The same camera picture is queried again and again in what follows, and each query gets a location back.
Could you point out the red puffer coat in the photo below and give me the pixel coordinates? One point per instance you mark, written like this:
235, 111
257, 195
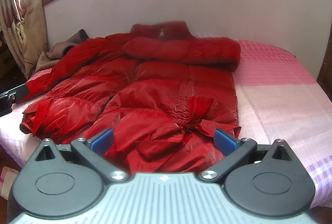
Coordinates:
161, 90

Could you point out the pink checked bed sheet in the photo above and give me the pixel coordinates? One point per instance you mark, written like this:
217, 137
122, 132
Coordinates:
276, 98

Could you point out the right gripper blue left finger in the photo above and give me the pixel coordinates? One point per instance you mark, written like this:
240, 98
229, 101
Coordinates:
90, 153

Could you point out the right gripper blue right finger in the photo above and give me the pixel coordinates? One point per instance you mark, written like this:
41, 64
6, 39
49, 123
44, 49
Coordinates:
237, 153

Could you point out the beige floral curtain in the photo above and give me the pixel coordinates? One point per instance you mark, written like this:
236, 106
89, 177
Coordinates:
24, 29

